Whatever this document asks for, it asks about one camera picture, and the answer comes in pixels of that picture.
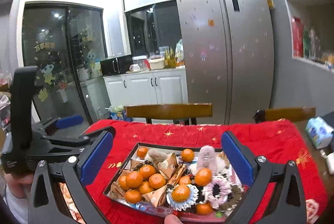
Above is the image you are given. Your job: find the silver double door fridge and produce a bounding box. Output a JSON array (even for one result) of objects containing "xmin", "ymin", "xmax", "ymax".
[{"xmin": 177, "ymin": 0, "xmax": 274, "ymax": 124}]

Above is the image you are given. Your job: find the blue tissue pack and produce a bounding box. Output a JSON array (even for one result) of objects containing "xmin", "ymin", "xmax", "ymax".
[{"xmin": 305, "ymin": 116, "xmax": 333, "ymax": 149}]

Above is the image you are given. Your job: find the blue white knitted scrunchie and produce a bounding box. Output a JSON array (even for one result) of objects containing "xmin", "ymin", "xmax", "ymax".
[{"xmin": 166, "ymin": 184, "xmax": 199, "ymax": 211}]

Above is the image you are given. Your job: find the dark brown scrunchie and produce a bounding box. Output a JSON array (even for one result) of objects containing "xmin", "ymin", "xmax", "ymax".
[{"xmin": 220, "ymin": 184, "xmax": 243, "ymax": 211}]

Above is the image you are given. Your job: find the upper brown triangular pack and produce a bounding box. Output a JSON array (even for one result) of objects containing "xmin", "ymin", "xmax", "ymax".
[{"xmin": 157, "ymin": 153, "xmax": 178, "ymax": 180}]

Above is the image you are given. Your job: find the tray mandarin back middle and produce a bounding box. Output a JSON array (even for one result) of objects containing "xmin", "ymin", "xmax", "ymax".
[{"xmin": 138, "ymin": 181, "xmax": 154, "ymax": 195}]

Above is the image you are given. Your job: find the large mandarin orange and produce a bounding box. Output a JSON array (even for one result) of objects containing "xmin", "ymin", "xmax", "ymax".
[{"xmin": 139, "ymin": 165, "xmax": 157, "ymax": 180}]

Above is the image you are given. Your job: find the black shallow tray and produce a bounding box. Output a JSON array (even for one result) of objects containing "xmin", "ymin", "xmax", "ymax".
[{"xmin": 104, "ymin": 143, "xmax": 245, "ymax": 223}]

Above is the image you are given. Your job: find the white kitchen cabinet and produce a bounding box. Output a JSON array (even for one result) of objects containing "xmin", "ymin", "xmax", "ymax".
[{"xmin": 104, "ymin": 66, "xmax": 188, "ymax": 107}]

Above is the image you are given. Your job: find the white wall shelf unit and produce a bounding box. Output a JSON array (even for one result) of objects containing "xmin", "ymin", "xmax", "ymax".
[{"xmin": 285, "ymin": 0, "xmax": 333, "ymax": 72}]

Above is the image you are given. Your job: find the tray mandarin front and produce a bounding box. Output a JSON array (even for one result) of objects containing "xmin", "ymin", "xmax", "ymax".
[{"xmin": 125, "ymin": 189, "xmax": 142, "ymax": 204}]

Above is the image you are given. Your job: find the red gift box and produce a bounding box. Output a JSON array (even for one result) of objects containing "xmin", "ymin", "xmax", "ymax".
[{"xmin": 292, "ymin": 16, "xmax": 304, "ymax": 57}]

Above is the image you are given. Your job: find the small tray mandarin right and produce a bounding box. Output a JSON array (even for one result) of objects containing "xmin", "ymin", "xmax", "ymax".
[{"xmin": 195, "ymin": 202, "xmax": 213, "ymax": 215}]

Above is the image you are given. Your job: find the red quilted table cover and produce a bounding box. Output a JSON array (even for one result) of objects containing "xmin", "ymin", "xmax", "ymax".
[{"xmin": 86, "ymin": 119, "xmax": 328, "ymax": 223}]

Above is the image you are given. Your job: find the black microwave oven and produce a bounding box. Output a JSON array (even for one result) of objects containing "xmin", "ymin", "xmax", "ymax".
[{"xmin": 100, "ymin": 55, "xmax": 133, "ymax": 76}]

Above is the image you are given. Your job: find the brown paper snack bag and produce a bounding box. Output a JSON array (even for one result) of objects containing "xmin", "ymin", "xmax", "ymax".
[{"xmin": 108, "ymin": 170, "xmax": 130, "ymax": 200}]

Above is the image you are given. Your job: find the beige fuzzy hair clip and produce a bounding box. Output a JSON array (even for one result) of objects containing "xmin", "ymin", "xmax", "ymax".
[{"xmin": 144, "ymin": 148, "xmax": 169, "ymax": 165}]

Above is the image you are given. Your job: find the tray mandarin back left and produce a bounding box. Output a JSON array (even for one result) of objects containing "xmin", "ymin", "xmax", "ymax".
[{"xmin": 118, "ymin": 175, "xmax": 130, "ymax": 191}]

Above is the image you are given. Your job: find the right hand of person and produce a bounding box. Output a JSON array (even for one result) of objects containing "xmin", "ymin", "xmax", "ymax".
[{"xmin": 164, "ymin": 214, "xmax": 183, "ymax": 224}]

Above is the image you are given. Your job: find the pink white ruffled scrunchie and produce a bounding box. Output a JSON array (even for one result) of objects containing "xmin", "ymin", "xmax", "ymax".
[{"xmin": 202, "ymin": 175, "xmax": 232, "ymax": 209}]

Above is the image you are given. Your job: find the pink fuzzy hair clip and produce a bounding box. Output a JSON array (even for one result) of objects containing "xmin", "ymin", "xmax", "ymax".
[{"xmin": 196, "ymin": 146, "xmax": 217, "ymax": 175}]

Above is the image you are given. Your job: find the brown triangular snack pack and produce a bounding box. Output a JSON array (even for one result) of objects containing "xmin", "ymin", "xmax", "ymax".
[{"xmin": 142, "ymin": 185, "xmax": 167, "ymax": 207}]

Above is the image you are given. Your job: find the wooden chair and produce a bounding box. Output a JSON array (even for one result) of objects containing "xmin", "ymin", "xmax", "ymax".
[
  {"xmin": 125, "ymin": 103, "xmax": 213, "ymax": 125},
  {"xmin": 254, "ymin": 106, "xmax": 316, "ymax": 123}
]

